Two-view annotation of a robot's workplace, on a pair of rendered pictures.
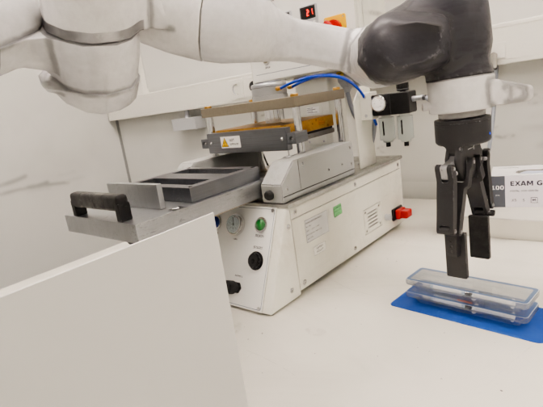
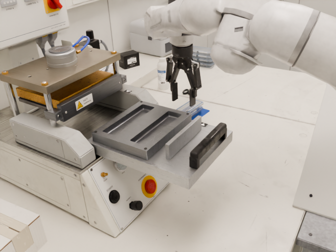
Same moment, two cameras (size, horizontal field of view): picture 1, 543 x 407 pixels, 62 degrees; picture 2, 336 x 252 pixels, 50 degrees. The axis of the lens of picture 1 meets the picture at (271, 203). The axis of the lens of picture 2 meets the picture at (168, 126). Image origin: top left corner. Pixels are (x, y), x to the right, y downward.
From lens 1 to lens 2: 1.32 m
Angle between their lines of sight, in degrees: 90
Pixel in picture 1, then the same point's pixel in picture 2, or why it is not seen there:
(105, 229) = (217, 153)
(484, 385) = (233, 121)
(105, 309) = not seen: outside the picture
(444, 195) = (198, 74)
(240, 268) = not seen: hidden behind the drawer
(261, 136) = (107, 86)
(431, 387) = (235, 129)
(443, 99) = (191, 38)
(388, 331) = not seen: hidden behind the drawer
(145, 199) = (193, 132)
